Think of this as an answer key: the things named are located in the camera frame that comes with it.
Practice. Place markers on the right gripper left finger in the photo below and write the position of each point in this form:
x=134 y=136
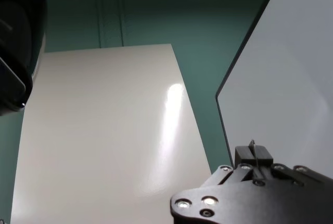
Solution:
x=243 y=156

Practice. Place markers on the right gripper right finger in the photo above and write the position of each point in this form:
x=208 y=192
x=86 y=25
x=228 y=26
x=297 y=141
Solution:
x=264 y=156

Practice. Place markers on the glossy black robot body shell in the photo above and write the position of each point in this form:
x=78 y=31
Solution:
x=18 y=39

